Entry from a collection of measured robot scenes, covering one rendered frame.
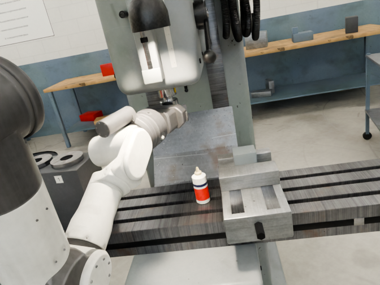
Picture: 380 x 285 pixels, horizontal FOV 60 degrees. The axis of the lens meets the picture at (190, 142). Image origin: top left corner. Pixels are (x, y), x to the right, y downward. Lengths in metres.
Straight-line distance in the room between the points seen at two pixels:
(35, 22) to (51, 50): 0.44
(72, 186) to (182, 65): 0.44
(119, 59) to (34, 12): 4.95
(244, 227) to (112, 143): 0.34
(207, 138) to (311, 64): 4.14
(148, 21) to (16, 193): 0.36
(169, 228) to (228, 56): 0.63
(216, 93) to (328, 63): 4.19
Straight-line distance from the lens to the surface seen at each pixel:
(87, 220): 0.57
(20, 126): 0.37
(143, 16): 0.60
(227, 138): 1.21
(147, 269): 0.91
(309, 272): 2.10
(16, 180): 0.38
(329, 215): 0.90
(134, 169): 0.61
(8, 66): 0.38
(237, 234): 0.77
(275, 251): 1.92
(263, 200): 0.80
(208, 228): 0.88
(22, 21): 5.79
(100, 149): 0.67
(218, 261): 0.88
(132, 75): 0.76
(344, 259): 2.19
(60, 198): 0.97
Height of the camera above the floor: 1.46
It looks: 21 degrees down
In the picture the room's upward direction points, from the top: 11 degrees counter-clockwise
